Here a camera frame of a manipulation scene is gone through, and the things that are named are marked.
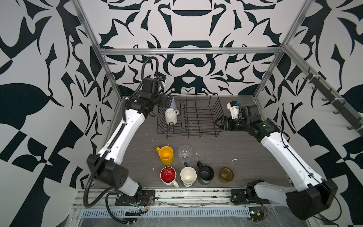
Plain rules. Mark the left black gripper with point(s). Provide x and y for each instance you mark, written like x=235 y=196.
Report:
x=163 y=100

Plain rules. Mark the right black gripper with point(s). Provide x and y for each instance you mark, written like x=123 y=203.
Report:
x=223 y=119

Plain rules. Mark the lavender plastic cup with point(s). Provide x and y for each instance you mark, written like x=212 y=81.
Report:
x=174 y=105

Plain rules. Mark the white ceramic mug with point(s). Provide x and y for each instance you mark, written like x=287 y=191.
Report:
x=171 y=116

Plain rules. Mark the black wire dish rack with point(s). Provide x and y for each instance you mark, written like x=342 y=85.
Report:
x=199 y=114

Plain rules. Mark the clear glass cup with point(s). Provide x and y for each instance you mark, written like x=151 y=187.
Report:
x=184 y=153

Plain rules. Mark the yellow mug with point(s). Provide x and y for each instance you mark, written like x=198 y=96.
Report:
x=166 y=154

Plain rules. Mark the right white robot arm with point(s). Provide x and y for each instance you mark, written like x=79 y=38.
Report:
x=311 y=193

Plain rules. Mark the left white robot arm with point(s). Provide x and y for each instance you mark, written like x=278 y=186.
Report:
x=106 y=165

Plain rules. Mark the olive green glass cup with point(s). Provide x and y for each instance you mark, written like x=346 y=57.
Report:
x=226 y=175

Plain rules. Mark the black mug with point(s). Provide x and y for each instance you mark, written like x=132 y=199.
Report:
x=205 y=173

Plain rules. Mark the red and white mug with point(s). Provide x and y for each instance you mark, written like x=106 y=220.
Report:
x=168 y=177

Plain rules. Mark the small green circuit board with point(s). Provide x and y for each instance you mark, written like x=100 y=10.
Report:
x=258 y=214

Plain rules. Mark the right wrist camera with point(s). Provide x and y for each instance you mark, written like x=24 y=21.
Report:
x=234 y=108

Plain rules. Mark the cream mug green handle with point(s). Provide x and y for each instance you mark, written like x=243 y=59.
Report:
x=188 y=175

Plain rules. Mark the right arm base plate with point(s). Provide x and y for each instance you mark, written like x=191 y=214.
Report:
x=242 y=196

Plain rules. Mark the aluminium frame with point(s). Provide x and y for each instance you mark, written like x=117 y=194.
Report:
x=278 y=52

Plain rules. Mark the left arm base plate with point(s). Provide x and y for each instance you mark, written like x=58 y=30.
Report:
x=141 y=198

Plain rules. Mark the white slotted cable duct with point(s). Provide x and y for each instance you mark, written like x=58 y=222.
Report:
x=176 y=212

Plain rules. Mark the wall hook rail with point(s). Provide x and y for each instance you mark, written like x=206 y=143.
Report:
x=332 y=97

